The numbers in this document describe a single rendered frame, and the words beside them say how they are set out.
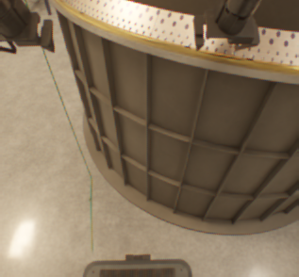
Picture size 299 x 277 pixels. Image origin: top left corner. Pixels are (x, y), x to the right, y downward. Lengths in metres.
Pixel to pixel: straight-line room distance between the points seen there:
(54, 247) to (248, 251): 1.19
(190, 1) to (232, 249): 1.37
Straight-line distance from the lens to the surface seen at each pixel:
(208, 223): 1.58
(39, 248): 1.66
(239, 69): 0.64
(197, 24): 0.53
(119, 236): 1.55
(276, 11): 0.70
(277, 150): 0.98
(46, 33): 0.55
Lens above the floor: 1.48
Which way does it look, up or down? 49 degrees down
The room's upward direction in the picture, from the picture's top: 1 degrees clockwise
